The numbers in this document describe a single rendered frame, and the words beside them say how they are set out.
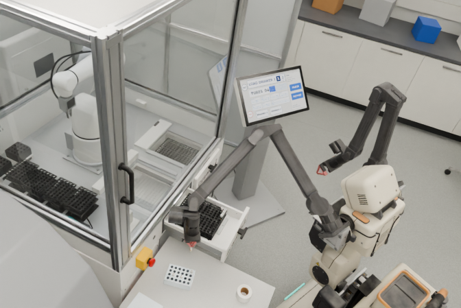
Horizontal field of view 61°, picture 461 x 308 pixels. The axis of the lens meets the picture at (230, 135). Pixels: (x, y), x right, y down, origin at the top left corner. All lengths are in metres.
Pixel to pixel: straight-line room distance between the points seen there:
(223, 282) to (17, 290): 1.21
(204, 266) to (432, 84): 3.27
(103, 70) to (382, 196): 1.20
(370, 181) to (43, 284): 1.23
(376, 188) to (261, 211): 1.62
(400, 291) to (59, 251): 1.53
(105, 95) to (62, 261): 0.43
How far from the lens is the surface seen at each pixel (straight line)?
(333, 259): 2.00
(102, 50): 1.01
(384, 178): 1.74
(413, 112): 4.70
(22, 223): 0.92
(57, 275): 0.92
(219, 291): 1.92
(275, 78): 2.57
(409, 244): 3.54
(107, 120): 1.13
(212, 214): 1.98
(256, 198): 3.25
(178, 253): 2.00
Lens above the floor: 2.45
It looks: 40 degrees down
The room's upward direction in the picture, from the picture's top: 11 degrees clockwise
